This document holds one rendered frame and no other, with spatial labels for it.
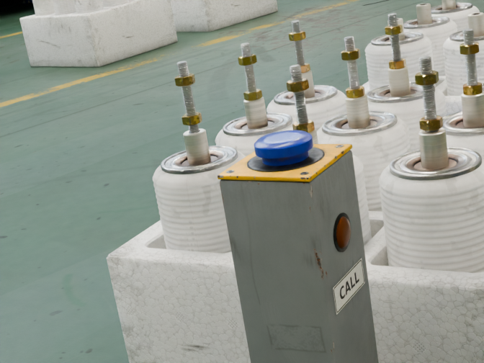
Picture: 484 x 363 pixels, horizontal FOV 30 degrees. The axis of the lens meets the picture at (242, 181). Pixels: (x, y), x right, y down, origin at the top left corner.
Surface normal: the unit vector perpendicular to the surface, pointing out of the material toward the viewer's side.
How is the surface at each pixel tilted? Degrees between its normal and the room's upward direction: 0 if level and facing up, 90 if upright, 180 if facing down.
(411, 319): 90
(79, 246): 0
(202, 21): 90
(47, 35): 90
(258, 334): 90
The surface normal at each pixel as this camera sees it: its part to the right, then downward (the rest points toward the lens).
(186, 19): -0.70, 0.33
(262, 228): -0.49, 0.34
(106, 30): 0.75, 0.09
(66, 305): -0.15, -0.94
